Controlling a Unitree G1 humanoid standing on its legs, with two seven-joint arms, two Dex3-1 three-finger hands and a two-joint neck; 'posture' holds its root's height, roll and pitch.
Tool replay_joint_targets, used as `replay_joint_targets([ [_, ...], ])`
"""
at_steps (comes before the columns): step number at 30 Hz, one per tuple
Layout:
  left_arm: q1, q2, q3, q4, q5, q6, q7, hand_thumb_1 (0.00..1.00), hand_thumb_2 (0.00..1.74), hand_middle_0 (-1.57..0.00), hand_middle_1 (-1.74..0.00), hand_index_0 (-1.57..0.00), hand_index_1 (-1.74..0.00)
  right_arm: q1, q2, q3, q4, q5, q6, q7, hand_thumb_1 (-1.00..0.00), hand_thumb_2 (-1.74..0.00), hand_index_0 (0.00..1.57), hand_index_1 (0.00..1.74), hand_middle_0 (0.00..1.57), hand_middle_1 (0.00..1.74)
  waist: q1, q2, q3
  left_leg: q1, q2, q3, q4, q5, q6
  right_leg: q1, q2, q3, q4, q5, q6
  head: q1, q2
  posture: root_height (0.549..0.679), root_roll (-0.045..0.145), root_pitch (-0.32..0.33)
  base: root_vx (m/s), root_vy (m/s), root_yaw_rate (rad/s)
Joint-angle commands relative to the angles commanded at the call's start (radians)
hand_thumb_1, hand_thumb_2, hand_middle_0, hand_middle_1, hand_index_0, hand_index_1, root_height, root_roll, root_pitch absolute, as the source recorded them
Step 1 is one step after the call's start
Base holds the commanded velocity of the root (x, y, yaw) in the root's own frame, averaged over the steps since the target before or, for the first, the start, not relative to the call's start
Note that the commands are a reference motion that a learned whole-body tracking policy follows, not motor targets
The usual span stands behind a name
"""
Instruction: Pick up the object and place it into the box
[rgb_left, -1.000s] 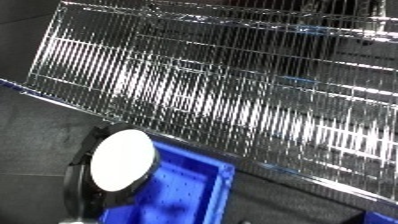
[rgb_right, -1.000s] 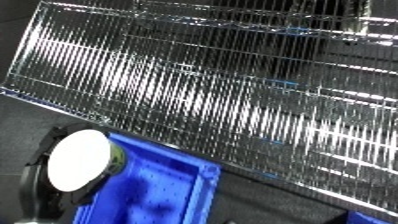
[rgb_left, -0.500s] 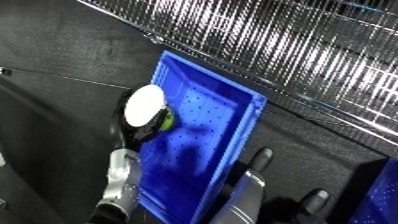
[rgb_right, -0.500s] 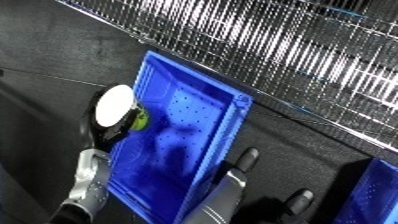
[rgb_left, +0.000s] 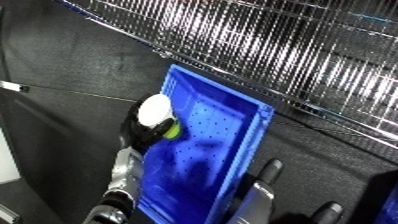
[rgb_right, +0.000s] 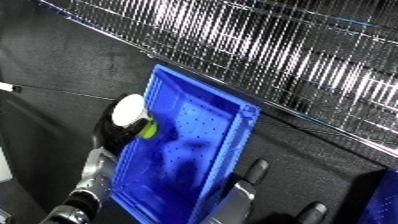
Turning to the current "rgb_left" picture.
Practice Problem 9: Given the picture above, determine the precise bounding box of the white paper cup green band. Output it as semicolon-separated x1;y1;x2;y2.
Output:
136;93;185;140

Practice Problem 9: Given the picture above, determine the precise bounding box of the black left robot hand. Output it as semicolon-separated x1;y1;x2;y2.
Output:
119;94;180;156

